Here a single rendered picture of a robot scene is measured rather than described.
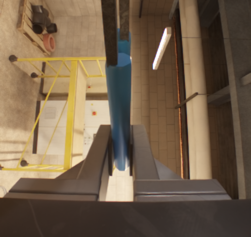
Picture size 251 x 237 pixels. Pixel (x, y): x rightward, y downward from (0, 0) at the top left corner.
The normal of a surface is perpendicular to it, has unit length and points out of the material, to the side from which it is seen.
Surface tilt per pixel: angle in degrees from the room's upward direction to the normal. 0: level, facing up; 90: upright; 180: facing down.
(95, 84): 90
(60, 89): 90
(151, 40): 90
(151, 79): 90
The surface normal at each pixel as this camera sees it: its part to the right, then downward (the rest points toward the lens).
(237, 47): 0.00, -0.17
